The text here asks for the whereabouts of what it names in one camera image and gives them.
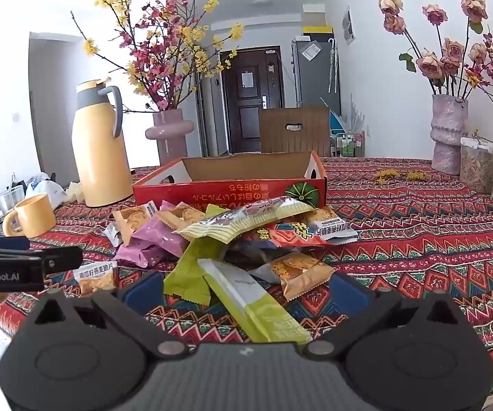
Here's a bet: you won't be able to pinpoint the pink glass ring vase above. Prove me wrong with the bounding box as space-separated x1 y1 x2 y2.
145 109 193 167

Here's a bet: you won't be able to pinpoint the pink and yellow blossom branches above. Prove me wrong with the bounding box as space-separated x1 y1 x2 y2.
71 0 245 114

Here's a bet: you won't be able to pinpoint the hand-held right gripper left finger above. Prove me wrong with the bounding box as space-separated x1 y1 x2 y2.
24 271 196 361

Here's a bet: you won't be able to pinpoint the yellow box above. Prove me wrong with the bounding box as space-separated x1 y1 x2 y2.
303 4 335 37

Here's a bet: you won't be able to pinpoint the red cardboard box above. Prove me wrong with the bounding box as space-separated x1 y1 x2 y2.
132 151 328 212

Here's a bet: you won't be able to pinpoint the yellow thermos jug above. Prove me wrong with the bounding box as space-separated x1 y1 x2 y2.
72 78 135 208

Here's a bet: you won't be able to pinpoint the grey refrigerator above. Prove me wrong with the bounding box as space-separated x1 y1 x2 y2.
291 36 341 110

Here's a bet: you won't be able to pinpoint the yellow mug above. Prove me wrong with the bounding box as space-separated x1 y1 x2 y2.
2 194 56 238

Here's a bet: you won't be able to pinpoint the plain green snack packet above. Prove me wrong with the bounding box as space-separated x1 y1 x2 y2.
163 205 230 307

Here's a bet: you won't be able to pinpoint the wall poster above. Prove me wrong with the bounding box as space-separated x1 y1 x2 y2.
342 6 355 46

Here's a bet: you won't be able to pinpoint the pink snack packet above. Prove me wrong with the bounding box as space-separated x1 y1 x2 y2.
112 212 189 270

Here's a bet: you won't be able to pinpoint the small storage rack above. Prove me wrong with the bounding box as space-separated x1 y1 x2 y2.
331 130 365 157

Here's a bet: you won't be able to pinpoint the clear plastic food container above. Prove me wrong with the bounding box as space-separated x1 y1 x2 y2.
459 137 493 194

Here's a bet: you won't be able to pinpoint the dried rose bouquet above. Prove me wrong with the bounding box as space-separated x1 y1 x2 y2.
378 0 493 99

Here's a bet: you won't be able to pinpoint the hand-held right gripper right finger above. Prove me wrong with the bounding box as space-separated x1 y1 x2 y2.
302 272 470 361

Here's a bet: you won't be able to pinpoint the dark brown door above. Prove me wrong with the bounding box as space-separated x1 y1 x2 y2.
221 46 283 155

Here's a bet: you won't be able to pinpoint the red and blue chip bag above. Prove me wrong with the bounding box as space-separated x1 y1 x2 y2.
223 218 345 275

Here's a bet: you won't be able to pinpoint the fallen yellow petals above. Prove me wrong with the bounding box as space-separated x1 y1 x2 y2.
372 169 422 185

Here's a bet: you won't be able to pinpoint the white and yellow chip bag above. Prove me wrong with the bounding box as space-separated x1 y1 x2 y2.
174 196 316 242

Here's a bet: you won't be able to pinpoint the white pampas stems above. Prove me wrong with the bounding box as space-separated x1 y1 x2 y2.
321 94 365 138

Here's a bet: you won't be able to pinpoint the hanging umbrella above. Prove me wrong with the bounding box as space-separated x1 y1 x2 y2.
328 38 340 94

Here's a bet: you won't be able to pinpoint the white plastic bag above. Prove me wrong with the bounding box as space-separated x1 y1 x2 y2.
24 172 68 207

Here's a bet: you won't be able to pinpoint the white and lime snack packet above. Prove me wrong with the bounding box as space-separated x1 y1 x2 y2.
197 259 313 345

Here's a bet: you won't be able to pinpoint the white cracker snack packet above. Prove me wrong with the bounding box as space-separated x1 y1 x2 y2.
156 202 206 232
112 204 159 247
73 262 116 296
304 206 358 245
251 252 337 302

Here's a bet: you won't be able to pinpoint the brown wooden chair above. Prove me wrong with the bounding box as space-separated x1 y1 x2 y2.
258 107 332 157

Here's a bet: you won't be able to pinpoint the pink textured vase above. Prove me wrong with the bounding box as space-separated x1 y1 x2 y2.
430 94 469 176

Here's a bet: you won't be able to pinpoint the clear glass cup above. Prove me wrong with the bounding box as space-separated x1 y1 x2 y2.
0 188 25 215

